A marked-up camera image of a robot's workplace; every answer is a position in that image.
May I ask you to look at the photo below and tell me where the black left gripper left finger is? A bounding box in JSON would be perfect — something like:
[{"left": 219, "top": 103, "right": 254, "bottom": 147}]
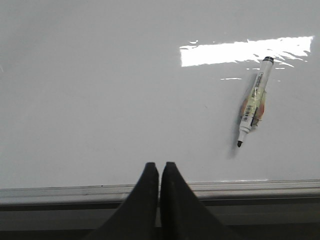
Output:
[{"left": 84, "top": 162, "right": 159, "bottom": 240}]

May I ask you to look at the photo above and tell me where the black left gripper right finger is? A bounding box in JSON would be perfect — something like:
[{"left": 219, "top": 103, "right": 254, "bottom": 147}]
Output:
[{"left": 160, "top": 162, "right": 240, "bottom": 240}]

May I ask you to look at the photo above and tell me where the white whiteboard marker with tape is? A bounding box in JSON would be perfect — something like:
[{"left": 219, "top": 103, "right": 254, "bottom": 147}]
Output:
[{"left": 237, "top": 56, "right": 274, "bottom": 148}]

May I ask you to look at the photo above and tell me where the white whiteboard with aluminium frame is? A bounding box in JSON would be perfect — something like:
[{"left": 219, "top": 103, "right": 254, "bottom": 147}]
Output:
[{"left": 0, "top": 0, "right": 320, "bottom": 209}]

